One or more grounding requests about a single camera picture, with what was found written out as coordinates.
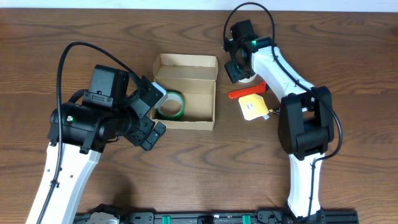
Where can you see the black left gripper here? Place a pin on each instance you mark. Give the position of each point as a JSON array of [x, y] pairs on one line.
[[144, 130]]

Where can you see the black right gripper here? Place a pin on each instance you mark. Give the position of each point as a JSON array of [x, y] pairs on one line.
[[236, 72]]

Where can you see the white masking tape roll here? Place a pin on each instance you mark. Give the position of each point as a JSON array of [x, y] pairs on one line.
[[248, 80]]

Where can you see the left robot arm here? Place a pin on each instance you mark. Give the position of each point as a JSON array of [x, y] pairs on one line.
[[79, 132]]

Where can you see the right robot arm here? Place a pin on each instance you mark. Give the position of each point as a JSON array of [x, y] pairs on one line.
[[305, 125]]

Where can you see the small yellow spiral notepad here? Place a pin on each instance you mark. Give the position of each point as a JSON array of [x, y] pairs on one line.
[[253, 106]]

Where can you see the open cardboard box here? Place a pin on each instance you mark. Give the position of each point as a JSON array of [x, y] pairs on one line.
[[194, 77]]

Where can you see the correction tape dispenser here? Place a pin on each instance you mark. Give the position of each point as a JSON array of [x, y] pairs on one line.
[[277, 112]]

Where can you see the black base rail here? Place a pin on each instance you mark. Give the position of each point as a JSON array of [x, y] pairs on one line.
[[109, 214]]

